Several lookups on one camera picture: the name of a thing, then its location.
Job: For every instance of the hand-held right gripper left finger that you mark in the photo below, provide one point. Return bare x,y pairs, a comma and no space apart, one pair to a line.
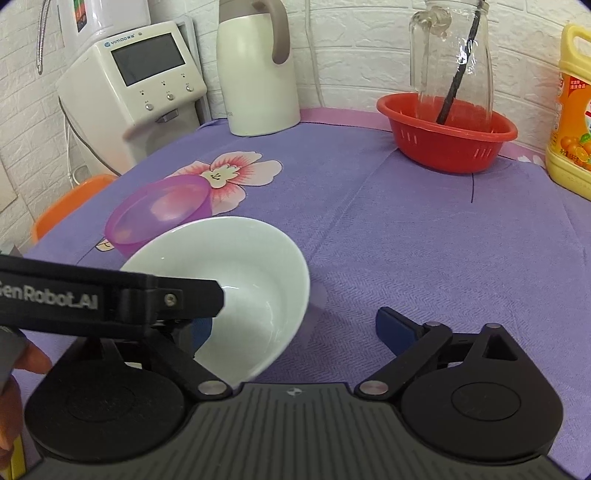
202,334

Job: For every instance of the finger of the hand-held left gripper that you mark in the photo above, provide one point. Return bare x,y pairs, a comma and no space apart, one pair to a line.
194,297

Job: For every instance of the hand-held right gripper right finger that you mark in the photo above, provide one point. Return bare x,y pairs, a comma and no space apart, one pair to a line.
395,330

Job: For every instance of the white bowl with red pattern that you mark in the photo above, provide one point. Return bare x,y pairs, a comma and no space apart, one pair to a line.
258,277

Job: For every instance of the person's left hand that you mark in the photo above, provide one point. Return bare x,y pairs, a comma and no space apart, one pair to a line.
34,360

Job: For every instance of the orange chair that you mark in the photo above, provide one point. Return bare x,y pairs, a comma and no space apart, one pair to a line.
60,207

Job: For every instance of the purple floral tablecloth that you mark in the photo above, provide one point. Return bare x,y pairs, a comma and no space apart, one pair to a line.
392,240

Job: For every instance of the purple plastic bowl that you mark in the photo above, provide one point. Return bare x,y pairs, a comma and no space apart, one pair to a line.
157,207

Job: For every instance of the white dispenser with screen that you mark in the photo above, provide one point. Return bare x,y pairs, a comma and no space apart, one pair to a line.
101,115

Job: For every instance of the red plastic basket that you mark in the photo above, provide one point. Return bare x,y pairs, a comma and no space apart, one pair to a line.
443,147

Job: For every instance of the white thermos jug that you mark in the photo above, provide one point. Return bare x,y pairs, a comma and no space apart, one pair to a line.
258,92

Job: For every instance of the black stirring stick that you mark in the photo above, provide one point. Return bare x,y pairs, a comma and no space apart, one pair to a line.
455,87

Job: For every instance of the yellow detergent bottle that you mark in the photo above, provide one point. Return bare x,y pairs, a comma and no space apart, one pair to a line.
572,138

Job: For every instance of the glass pitcher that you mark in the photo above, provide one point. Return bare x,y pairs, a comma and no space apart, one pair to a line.
473,69

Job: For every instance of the tall white water purifier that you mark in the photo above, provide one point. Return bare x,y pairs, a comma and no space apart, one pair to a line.
115,14

